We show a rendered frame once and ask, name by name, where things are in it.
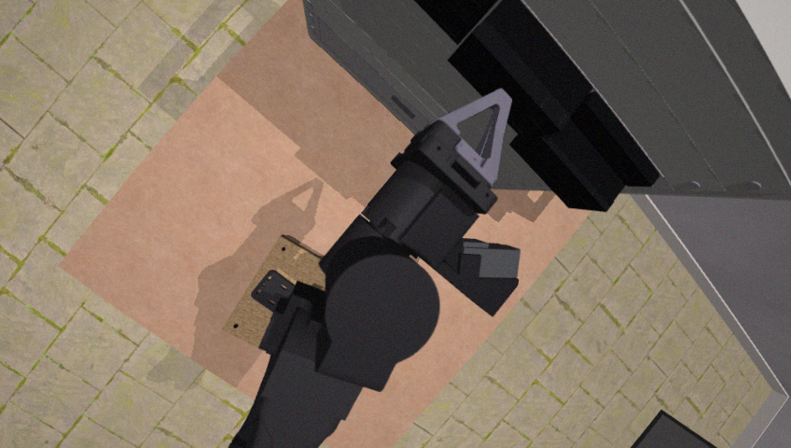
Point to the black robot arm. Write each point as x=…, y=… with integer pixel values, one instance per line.
x=380, y=307

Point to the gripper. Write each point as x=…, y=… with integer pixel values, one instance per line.
x=425, y=166

